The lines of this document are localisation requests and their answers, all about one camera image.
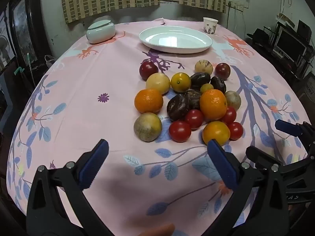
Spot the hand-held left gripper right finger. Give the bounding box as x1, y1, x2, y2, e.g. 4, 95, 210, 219
202, 139, 289, 236

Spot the white oval plate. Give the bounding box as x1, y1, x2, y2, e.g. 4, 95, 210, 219
139, 26, 213, 54

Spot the computer monitor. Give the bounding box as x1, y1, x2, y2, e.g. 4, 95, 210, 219
274, 27, 308, 63

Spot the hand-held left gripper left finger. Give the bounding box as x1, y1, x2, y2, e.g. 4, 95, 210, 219
26, 139, 116, 236

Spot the brown passion fruit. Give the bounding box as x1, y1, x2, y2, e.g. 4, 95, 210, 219
224, 91, 242, 111

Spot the dark purple water chestnut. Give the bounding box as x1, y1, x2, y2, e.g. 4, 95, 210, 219
190, 72, 211, 91
210, 76, 226, 94
184, 90, 203, 110

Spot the orange-yellow tomato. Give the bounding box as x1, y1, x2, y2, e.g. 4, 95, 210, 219
202, 121, 231, 145

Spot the floral paper cup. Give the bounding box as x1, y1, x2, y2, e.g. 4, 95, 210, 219
203, 17, 219, 34

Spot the dark red tomato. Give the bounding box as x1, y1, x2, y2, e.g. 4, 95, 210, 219
215, 63, 231, 80
139, 61, 159, 80

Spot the speckled pale round fruit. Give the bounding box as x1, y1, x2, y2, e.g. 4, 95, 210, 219
195, 59, 213, 75

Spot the wall socket strip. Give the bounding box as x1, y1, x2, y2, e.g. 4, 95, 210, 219
228, 1, 249, 11

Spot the pink printed tablecloth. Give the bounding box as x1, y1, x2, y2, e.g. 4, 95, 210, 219
6, 18, 309, 236

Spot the black hat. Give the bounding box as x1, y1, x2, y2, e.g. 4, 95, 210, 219
247, 28, 271, 42

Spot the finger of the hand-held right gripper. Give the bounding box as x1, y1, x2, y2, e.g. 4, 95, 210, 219
275, 119, 315, 151
246, 146, 311, 178

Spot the red cherry tomato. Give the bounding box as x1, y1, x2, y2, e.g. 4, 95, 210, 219
185, 109, 204, 130
221, 106, 237, 124
228, 122, 244, 140
169, 120, 192, 143

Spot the orange mandarin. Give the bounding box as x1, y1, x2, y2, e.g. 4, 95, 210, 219
134, 89, 164, 114
199, 89, 227, 120

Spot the yellow tomato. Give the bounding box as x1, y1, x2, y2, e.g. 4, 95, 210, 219
171, 72, 192, 93

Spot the person's left hand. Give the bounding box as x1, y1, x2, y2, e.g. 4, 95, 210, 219
138, 224, 176, 236

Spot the pale green lidded ceramic jar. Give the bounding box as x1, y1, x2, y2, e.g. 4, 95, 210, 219
86, 20, 117, 44

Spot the pale yellow passion fruit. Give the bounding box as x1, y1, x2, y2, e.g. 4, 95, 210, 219
146, 73, 171, 95

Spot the black media stand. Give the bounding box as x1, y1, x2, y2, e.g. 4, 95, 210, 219
248, 37, 315, 84

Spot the black speaker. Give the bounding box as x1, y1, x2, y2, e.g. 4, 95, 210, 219
297, 20, 312, 38

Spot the green-brown passion fruit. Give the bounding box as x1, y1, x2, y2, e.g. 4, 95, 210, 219
133, 112, 162, 142

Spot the clear plastic bag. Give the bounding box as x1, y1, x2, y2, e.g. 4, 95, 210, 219
44, 55, 57, 67

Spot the large dark water chestnut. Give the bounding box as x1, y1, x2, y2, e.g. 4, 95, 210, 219
167, 94, 190, 122

